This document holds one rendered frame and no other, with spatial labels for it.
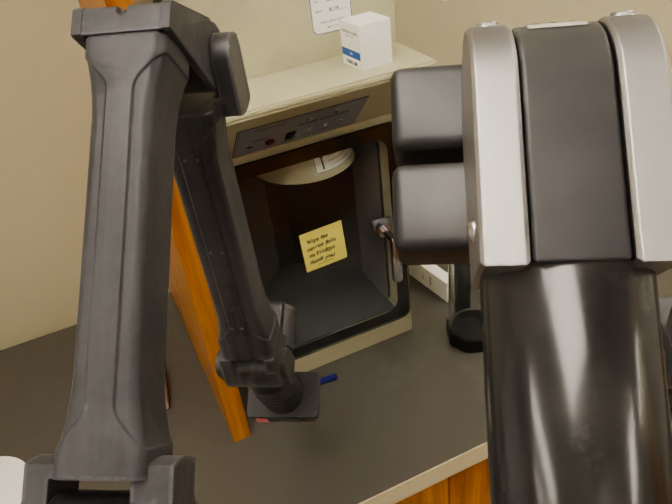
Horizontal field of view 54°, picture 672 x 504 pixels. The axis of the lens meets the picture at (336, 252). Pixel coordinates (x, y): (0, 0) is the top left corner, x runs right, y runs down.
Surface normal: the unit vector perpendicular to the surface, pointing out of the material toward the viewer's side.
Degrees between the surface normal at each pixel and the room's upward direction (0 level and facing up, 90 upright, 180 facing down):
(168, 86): 95
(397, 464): 0
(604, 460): 44
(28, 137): 90
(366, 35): 90
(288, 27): 90
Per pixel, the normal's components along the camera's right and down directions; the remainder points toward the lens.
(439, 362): -0.11, -0.82
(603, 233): -0.15, -0.19
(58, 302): 0.42, 0.47
